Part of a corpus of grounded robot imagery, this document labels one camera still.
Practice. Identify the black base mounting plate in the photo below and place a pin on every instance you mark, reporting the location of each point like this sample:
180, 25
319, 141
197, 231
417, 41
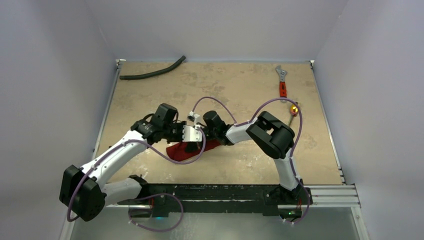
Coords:
265, 199

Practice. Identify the dark red cloth napkin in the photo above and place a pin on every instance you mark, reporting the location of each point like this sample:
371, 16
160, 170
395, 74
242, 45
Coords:
182, 151

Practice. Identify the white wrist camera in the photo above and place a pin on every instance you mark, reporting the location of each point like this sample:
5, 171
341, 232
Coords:
192, 134
194, 117

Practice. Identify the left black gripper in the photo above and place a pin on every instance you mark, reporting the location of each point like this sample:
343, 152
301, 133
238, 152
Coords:
180, 125

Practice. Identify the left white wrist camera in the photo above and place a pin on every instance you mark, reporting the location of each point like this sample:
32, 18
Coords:
192, 134

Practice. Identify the black foam tube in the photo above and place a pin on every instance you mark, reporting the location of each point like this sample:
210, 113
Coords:
154, 73

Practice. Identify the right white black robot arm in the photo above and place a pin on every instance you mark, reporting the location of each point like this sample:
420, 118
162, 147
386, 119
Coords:
271, 135

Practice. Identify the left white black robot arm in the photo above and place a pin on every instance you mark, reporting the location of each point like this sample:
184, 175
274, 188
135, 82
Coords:
85, 190

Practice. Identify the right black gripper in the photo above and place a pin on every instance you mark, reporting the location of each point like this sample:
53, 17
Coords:
208, 133

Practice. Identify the adjustable wrench red handle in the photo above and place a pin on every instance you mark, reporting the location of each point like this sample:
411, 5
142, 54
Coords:
282, 81

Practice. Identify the aluminium rail frame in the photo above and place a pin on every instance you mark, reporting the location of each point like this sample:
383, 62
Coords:
235, 90

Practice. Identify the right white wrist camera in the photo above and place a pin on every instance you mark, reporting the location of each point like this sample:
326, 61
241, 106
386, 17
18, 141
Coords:
194, 117

